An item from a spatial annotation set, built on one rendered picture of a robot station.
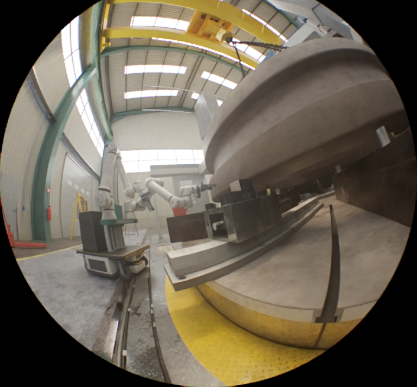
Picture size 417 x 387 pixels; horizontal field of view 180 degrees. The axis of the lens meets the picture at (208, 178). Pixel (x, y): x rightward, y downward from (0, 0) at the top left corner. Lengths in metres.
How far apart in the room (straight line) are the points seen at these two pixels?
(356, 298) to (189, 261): 0.69
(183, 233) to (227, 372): 1.71
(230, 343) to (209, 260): 0.48
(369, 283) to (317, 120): 0.82
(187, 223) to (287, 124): 1.65
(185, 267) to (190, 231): 1.25
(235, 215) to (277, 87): 1.09
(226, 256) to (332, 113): 1.04
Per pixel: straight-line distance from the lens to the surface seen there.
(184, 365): 0.75
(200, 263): 0.72
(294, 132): 0.91
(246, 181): 0.97
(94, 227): 1.87
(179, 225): 1.91
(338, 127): 0.91
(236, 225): 0.70
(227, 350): 0.76
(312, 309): 0.46
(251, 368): 0.70
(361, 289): 0.51
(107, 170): 1.55
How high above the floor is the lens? 0.65
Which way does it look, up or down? 15 degrees up
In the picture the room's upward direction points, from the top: 11 degrees counter-clockwise
